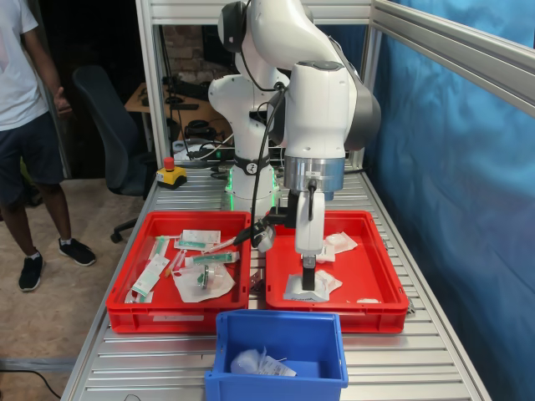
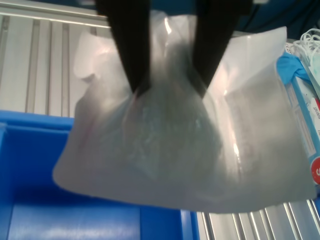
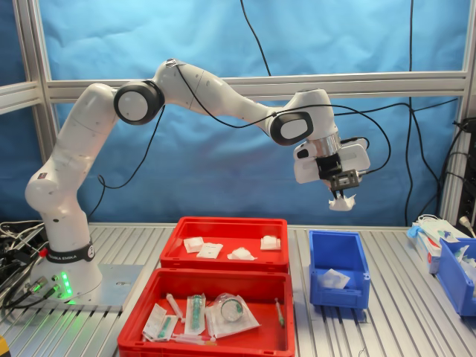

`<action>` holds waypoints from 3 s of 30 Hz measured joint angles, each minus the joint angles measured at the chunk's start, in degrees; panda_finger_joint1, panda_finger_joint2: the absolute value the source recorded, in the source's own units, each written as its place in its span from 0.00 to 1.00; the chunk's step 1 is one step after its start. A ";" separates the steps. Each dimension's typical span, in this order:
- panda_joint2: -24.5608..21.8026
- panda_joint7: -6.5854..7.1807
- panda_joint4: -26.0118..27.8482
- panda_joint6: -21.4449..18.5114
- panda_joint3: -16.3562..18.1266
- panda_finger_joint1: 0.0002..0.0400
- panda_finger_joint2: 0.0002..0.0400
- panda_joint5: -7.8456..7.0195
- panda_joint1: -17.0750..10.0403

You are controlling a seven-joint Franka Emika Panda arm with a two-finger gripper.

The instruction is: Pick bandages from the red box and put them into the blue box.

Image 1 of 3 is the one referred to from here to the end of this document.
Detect white dotted board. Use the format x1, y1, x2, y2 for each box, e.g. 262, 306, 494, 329
171, 140, 201, 163

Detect person in white shirt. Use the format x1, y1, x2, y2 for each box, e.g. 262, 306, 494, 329
0, 0, 97, 292

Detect round gauze bandage packet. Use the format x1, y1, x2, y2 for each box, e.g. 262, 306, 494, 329
324, 231, 359, 254

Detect clear packet with green print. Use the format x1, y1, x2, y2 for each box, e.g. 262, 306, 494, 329
124, 289, 155, 305

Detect wide green syringe packet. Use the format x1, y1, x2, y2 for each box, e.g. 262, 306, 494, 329
184, 251, 242, 267

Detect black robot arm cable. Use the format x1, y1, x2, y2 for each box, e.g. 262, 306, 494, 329
240, 0, 289, 247

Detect narrow green syringe packet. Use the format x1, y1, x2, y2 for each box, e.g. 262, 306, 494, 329
148, 235, 171, 263

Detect clear plastic syringe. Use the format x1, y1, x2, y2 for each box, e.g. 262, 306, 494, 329
203, 236, 240, 254

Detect dark computer monitor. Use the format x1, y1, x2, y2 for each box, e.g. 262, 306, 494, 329
202, 24, 229, 63

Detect large pouch with filter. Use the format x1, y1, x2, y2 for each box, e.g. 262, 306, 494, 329
171, 263, 237, 304

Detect blue curtain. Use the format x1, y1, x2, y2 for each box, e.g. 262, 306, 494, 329
317, 0, 535, 401

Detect aluminium profile frame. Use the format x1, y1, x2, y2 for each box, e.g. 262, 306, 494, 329
135, 0, 535, 170

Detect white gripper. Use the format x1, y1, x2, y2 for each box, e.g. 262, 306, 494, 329
288, 190, 326, 292

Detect blue plastic box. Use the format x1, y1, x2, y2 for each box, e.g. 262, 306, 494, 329
204, 309, 349, 401

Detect red box with syringes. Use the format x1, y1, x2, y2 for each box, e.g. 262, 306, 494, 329
105, 211, 252, 334

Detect black power strip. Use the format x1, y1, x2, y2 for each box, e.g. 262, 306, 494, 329
190, 145, 236, 163

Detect red box with bandages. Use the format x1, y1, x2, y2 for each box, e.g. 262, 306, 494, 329
264, 210, 410, 334

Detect printed white paper packet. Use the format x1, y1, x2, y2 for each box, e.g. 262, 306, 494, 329
257, 356, 298, 378

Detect cotton wool bag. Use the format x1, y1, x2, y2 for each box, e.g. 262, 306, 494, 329
230, 346, 268, 375

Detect yellow emergency stop button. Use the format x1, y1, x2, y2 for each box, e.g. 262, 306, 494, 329
155, 157, 188, 191

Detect grey floor cable cover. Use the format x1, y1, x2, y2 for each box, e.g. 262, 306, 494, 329
0, 357, 79, 373

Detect long white green packet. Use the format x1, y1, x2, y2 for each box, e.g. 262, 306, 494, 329
130, 252, 171, 297

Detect white printed flat packet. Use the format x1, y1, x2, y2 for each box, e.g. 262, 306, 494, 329
181, 229, 222, 245

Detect dark grey office chair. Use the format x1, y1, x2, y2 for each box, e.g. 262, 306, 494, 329
72, 64, 158, 244

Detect red tipped syringe packet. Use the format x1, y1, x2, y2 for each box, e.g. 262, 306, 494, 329
164, 249, 186, 279

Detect wooden desk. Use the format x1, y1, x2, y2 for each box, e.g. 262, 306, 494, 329
125, 82, 235, 143

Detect black headphones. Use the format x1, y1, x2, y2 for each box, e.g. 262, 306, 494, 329
185, 119, 218, 140

